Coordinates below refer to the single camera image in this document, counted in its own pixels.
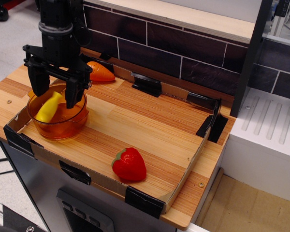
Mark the cardboard fence with black tape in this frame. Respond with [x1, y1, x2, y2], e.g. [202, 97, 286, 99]
[7, 65, 234, 227]

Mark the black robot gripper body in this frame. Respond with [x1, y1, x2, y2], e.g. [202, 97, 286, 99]
[23, 23, 91, 89]

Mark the yellow toy banana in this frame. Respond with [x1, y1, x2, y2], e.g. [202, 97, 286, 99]
[35, 91, 62, 123]

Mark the red toy strawberry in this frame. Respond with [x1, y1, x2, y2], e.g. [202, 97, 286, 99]
[111, 147, 147, 181]

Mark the white toy sink drainboard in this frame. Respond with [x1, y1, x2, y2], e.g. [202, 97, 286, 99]
[221, 88, 290, 201]

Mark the toy oven front panel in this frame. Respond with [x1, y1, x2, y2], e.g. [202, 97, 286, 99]
[57, 189, 115, 232]

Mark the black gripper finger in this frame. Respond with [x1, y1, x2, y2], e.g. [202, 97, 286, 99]
[65, 78, 84, 109]
[28, 66, 50, 97]

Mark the black caster wheel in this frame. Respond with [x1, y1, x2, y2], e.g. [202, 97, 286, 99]
[0, 6, 9, 22]

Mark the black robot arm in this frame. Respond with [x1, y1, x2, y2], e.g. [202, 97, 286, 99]
[23, 0, 92, 109]

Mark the orange transparent plastic pot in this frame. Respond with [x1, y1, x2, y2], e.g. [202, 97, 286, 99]
[27, 83, 89, 140]

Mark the orange toy carrot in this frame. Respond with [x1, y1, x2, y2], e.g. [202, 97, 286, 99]
[87, 61, 116, 82]

